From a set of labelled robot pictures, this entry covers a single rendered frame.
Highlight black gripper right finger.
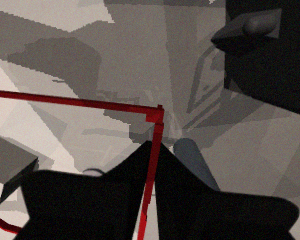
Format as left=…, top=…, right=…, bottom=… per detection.
left=154, top=142, right=300, bottom=240

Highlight dark grey cylinder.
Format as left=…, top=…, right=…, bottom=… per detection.
left=173, top=138, right=221, bottom=192

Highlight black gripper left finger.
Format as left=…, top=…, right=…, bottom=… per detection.
left=20, top=140, right=152, bottom=240

